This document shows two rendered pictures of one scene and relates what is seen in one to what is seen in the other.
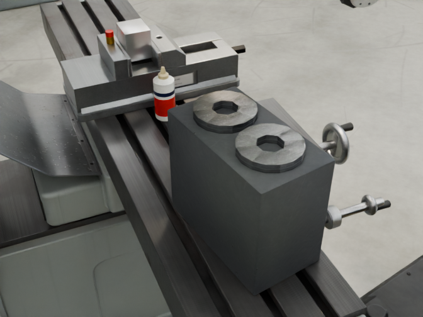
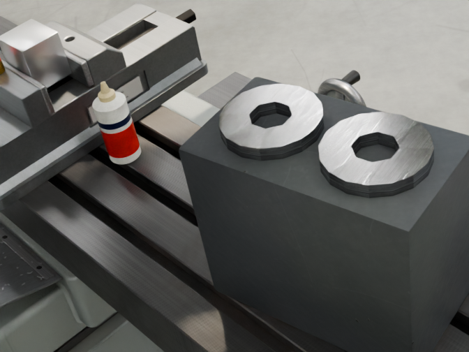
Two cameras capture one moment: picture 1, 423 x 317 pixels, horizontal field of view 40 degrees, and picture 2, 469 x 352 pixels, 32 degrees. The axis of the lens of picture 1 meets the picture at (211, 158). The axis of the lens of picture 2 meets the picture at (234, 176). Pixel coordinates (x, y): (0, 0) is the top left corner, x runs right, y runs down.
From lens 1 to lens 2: 20 cm
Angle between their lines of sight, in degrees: 10
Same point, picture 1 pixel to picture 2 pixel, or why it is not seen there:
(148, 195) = (169, 288)
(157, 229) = (213, 336)
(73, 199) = (28, 332)
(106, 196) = (76, 307)
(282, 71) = not seen: hidden behind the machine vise
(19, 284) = not seen: outside the picture
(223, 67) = (179, 52)
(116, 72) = (29, 114)
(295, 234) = (447, 268)
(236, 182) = (351, 225)
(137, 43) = (44, 58)
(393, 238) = not seen: hidden behind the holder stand
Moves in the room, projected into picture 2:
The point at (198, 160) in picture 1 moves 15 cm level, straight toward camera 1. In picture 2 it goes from (262, 211) to (346, 339)
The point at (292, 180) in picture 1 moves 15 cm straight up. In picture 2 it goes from (438, 193) to (440, 19)
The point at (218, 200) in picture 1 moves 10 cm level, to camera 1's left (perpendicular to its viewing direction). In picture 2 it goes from (314, 261) to (202, 305)
